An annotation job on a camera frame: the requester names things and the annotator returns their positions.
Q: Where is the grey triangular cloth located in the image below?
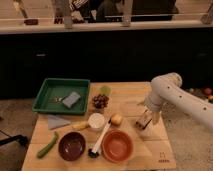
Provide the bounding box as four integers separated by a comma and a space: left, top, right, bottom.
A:
47, 115, 71, 130

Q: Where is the wooden block eraser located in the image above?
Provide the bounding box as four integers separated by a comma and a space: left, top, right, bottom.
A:
136, 110, 152, 130

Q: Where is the green cucumber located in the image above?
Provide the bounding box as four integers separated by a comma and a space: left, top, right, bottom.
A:
36, 132, 59, 159

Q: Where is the grey sponge block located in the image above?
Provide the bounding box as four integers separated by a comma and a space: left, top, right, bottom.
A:
62, 92, 81, 108

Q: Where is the black chair base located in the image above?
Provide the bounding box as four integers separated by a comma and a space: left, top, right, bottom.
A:
0, 130, 28, 146

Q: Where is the yellow banana piece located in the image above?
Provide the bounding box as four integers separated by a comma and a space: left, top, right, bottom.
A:
72, 121, 89, 131

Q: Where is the green plastic tray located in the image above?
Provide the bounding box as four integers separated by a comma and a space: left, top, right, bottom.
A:
32, 78, 90, 116

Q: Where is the orange red bowl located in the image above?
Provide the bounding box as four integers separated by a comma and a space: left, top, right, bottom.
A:
101, 130, 133, 163

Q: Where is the bunch of dark grapes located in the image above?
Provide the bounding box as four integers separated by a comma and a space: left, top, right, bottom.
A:
92, 94, 109, 109

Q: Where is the dark maroon bowl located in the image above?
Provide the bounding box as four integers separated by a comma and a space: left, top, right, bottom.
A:
58, 132, 86, 161

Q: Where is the white round container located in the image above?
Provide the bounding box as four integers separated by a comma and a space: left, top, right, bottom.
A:
88, 113, 105, 131

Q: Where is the dark red object on shelf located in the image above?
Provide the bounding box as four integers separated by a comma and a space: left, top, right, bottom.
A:
24, 19, 38, 25

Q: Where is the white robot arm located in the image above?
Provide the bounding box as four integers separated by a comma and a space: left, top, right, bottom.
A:
144, 73, 213, 132

